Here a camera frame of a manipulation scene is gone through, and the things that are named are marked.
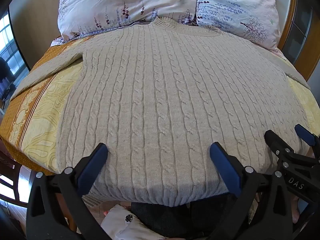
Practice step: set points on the large glass window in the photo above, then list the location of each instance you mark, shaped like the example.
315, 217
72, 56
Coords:
10, 45

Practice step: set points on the yellow patterned bed sheet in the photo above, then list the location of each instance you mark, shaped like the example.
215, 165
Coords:
40, 120

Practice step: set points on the person's white jacket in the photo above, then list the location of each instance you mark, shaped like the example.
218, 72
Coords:
125, 226

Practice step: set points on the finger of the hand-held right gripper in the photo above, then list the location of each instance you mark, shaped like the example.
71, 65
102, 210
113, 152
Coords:
275, 140
305, 133

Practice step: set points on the wooden headboard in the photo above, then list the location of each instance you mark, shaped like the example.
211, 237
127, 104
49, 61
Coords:
297, 17

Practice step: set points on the person's right hand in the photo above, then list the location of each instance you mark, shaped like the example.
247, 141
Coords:
296, 211

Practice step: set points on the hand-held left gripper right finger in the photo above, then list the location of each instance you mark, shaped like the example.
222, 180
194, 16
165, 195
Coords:
223, 165

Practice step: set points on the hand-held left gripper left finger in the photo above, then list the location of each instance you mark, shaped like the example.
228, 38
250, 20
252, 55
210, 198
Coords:
96, 161

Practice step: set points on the pillow with purple flower print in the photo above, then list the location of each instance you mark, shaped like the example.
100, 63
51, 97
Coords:
120, 5

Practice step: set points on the person's dark pants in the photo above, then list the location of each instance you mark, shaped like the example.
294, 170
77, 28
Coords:
175, 217

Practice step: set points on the pillow with blue tree print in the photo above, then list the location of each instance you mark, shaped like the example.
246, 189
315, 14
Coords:
237, 10

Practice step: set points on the dark wooden chair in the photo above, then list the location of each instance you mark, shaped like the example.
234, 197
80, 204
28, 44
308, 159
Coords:
12, 180

